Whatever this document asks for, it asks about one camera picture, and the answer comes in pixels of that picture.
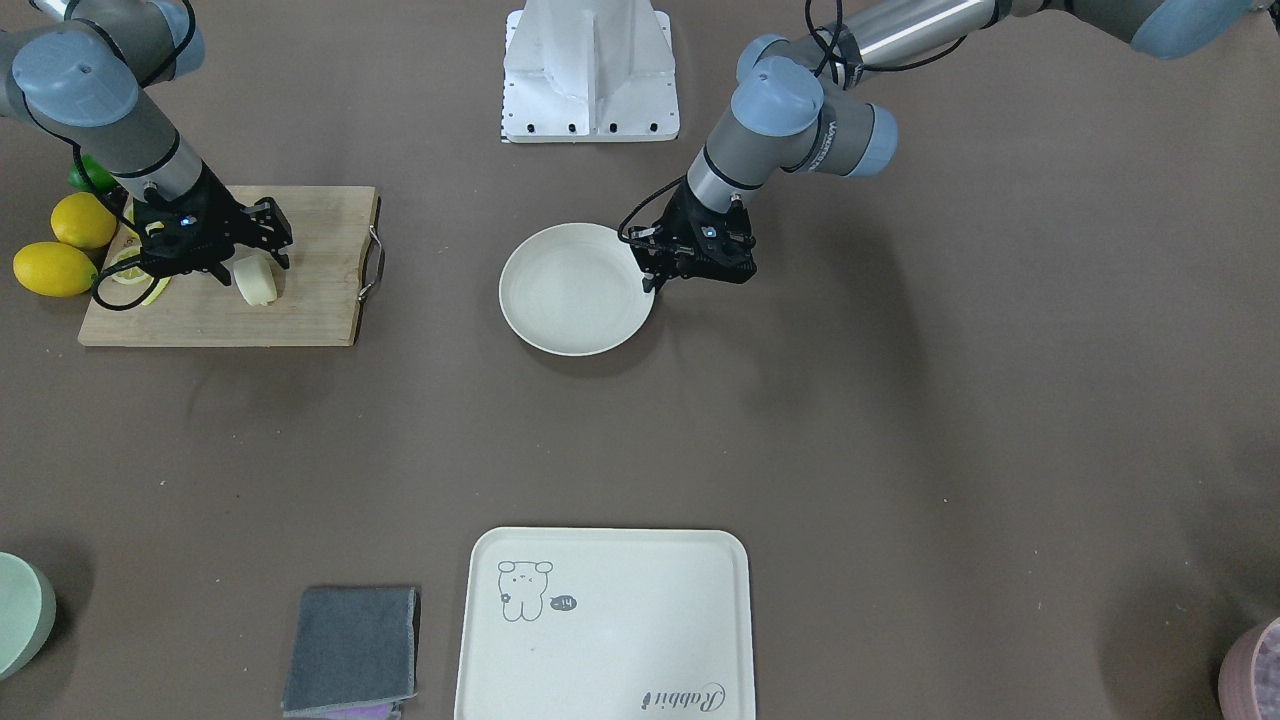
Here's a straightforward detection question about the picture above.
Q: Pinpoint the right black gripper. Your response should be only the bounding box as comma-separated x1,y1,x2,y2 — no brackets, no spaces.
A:
133,165,294,287

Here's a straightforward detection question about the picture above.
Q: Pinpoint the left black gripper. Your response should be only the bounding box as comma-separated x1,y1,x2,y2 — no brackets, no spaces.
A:
636,178,756,295

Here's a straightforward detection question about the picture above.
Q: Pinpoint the white steamed bun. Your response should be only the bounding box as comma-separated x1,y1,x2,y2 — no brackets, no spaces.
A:
230,252,278,307

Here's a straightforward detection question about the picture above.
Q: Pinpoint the beige round plate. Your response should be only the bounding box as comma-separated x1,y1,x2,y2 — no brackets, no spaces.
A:
498,223,657,357

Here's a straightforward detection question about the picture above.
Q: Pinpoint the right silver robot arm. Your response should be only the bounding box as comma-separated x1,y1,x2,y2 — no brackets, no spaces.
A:
3,1,293,284

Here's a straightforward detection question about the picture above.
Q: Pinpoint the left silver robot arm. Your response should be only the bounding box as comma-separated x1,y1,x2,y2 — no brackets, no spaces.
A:
617,1,1277,293

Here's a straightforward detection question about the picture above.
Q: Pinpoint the lemon half near bun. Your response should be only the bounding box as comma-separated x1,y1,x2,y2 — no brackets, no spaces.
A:
106,245,151,286

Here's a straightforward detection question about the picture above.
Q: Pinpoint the beige rabbit tray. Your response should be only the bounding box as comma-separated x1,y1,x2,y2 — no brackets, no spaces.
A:
454,527,756,719

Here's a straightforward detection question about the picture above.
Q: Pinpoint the wooden cutting board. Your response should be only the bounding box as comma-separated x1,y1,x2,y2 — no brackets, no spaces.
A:
78,184,379,347

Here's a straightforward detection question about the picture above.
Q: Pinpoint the yellow plastic knife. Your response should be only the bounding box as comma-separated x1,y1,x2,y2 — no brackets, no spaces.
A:
140,277,172,306

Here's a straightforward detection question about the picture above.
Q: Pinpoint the green lime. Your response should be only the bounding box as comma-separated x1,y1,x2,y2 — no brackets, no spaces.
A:
67,152,119,193

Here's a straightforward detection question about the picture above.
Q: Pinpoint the whole lemon near lime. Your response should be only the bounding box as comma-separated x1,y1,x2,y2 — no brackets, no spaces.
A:
49,191,118,250

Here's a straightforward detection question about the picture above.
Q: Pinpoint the whole lemon far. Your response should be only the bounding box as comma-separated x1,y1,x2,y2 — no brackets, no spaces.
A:
12,241,99,299

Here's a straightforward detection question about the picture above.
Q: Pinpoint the grey folded cloth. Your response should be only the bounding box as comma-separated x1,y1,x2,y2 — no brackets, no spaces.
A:
282,585,419,719

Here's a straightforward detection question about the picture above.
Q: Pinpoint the mint green bowl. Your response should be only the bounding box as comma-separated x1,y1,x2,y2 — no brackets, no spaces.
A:
1,552,58,680

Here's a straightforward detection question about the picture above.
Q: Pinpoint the pink bowl with ice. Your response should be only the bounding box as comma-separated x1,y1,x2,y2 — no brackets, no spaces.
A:
1217,618,1279,719

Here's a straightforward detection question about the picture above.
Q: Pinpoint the white pedestal column base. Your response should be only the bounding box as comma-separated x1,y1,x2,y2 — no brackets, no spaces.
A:
500,1,681,143

